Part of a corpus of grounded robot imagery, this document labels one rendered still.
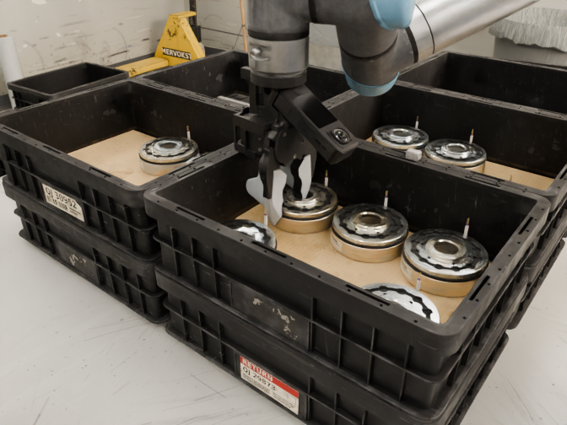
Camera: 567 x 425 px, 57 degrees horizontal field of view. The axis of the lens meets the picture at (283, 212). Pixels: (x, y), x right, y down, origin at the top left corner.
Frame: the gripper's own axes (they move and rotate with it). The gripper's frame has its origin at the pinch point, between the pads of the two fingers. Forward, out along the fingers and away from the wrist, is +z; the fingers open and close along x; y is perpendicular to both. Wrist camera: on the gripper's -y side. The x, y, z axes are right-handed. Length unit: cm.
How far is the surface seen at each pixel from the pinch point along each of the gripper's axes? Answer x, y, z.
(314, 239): 0.6, -5.2, 2.1
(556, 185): -17.6, -28.8, -8.0
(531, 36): -239, 51, 21
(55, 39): -124, 339, 47
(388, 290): 6.4, -20.7, -1.1
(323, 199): -4.7, -2.4, -1.1
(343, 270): 3.3, -12.4, 2.1
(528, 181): -37.2, -20.2, 1.9
